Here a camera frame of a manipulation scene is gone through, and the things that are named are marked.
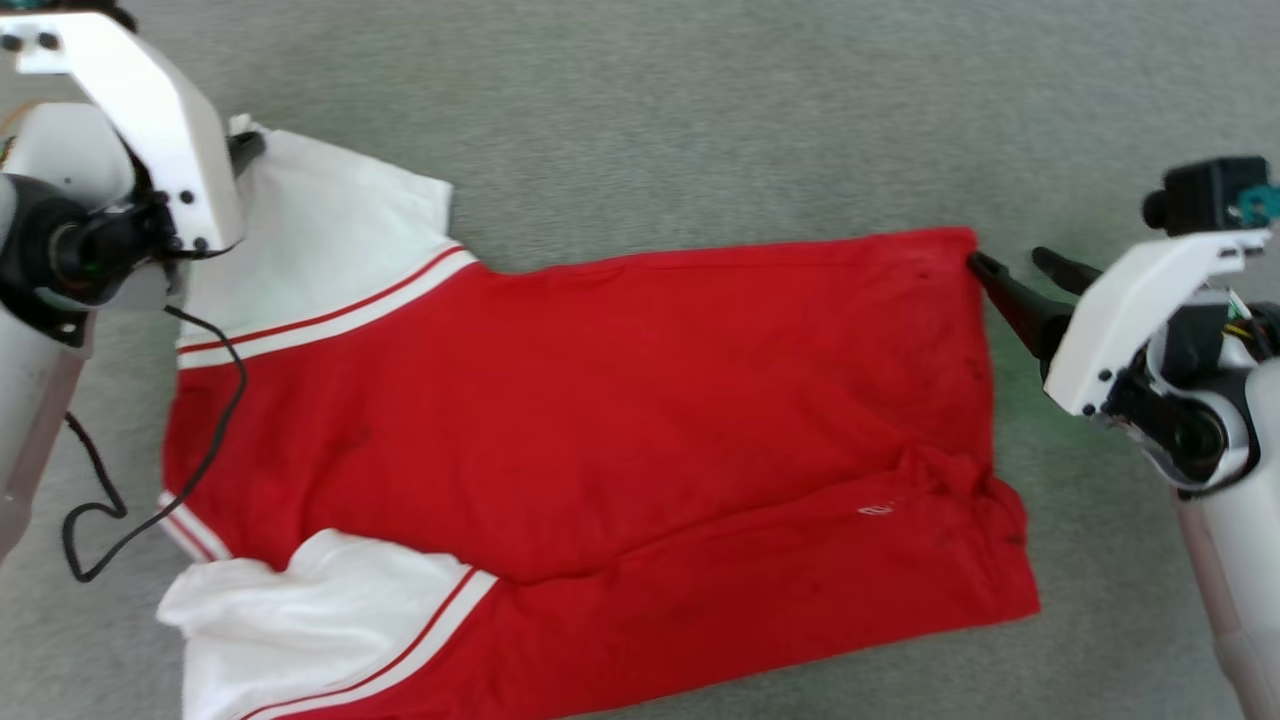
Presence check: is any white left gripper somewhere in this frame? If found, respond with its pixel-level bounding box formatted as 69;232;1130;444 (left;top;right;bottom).
0;10;267;257

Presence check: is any red and white sports garment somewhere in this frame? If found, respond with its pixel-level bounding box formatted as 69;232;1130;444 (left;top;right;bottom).
157;113;1042;720

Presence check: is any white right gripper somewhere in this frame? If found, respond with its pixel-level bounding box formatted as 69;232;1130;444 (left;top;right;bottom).
967;228;1280;489

